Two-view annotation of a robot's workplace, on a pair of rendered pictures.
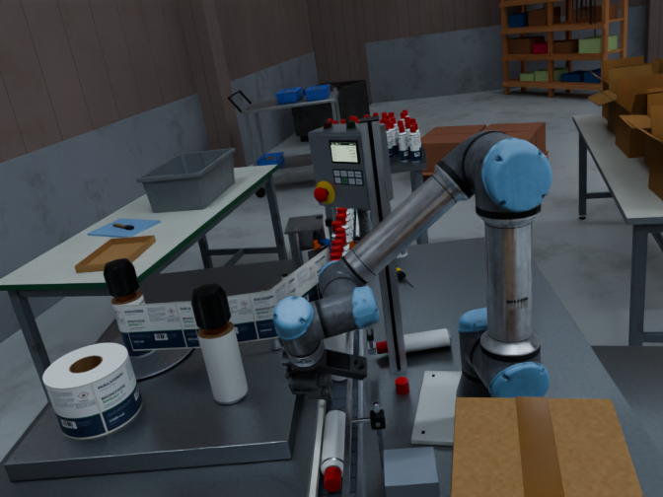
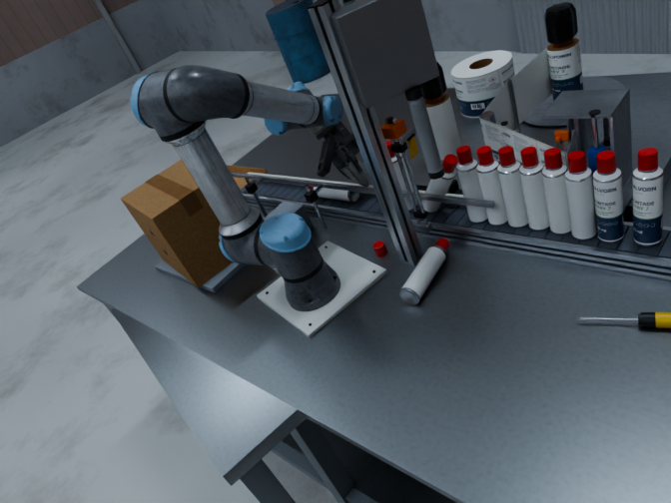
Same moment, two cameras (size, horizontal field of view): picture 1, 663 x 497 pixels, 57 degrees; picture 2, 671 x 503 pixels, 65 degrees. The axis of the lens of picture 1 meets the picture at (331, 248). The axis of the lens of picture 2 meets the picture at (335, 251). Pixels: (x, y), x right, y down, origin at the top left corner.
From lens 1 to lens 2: 2.33 m
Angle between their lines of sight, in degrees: 112
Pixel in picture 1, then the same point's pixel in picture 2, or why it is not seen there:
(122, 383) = (461, 89)
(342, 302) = not seen: hidden behind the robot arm
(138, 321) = (543, 69)
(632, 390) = (232, 385)
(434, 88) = not seen: outside the picture
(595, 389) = (259, 364)
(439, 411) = (334, 260)
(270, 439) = not seen: hidden behind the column
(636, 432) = (213, 353)
